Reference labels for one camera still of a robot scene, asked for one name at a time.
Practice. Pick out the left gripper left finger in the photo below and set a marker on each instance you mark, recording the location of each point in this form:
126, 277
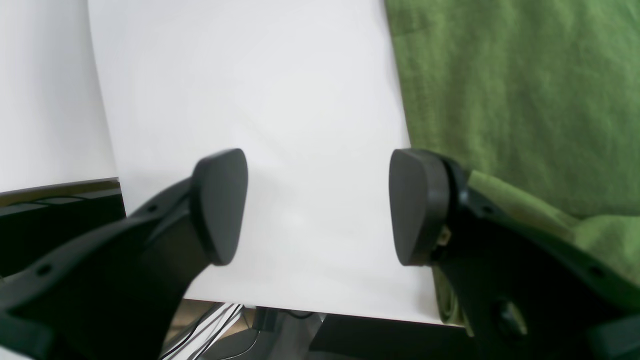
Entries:
111, 294

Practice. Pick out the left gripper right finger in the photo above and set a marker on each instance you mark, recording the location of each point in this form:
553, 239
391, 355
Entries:
527, 295

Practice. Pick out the olive green t-shirt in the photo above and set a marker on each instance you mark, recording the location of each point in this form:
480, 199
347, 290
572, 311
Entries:
538, 101

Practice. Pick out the black equipment box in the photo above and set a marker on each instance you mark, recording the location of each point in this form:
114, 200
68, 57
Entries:
36, 220

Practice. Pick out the black aluminium-edged case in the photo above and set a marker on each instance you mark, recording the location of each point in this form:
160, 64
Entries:
367, 338

